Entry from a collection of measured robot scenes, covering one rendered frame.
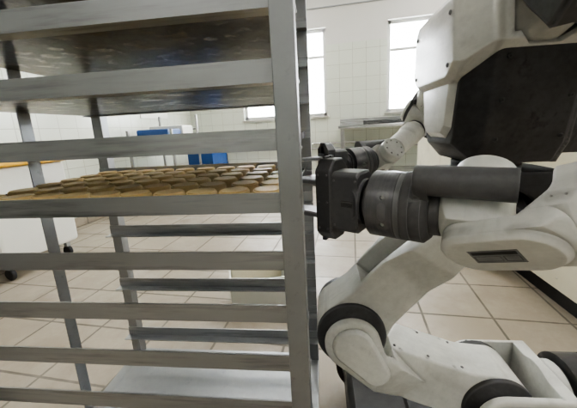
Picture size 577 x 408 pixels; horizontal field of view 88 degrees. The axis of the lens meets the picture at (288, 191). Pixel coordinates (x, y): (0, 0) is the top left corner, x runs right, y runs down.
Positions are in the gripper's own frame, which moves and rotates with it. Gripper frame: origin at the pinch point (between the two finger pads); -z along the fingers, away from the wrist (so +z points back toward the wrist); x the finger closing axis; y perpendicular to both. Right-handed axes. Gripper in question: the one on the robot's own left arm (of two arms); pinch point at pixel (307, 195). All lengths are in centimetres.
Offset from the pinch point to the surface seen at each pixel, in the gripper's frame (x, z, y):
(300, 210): -0.1, 3.3, 7.2
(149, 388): -63, -56, 5
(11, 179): -12, -230, -9
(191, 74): 18.4, -10.4, 11.7
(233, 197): 1.1, -6.8, 9.6
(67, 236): -61, -240, -34
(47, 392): -35, -40, 29
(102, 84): 18.0, -21.7, 18.2
